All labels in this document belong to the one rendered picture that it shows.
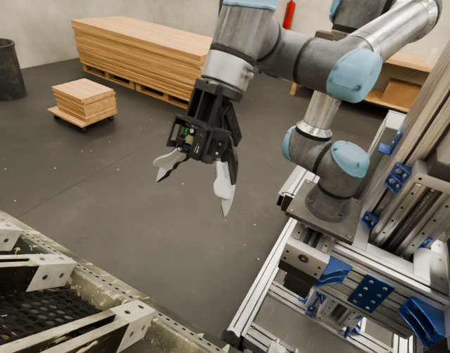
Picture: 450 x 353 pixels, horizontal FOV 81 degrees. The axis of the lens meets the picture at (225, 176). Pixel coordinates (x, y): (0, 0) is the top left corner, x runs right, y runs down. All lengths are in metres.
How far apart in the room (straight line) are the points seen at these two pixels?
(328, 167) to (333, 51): 0.46
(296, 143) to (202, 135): 0.53
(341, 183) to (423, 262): 0.43
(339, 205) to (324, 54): 0.56
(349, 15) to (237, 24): 0.45
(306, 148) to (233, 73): 0.52
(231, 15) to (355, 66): 0.19
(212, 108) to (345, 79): 0.20
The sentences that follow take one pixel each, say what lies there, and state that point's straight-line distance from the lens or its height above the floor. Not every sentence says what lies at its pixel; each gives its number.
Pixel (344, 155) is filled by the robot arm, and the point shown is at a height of 1.27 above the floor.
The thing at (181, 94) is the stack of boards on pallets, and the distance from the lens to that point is 3.92.
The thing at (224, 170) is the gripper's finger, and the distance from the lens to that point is 0.44.
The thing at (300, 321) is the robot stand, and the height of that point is 0.21.
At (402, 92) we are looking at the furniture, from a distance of 4.93.
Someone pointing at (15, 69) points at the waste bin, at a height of 0.37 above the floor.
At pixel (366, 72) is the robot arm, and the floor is 1.56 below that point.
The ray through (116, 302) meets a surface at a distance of 0.86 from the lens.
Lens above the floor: 1.65
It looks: 38 degrees down
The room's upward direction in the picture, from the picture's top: 8 degrees clockwise
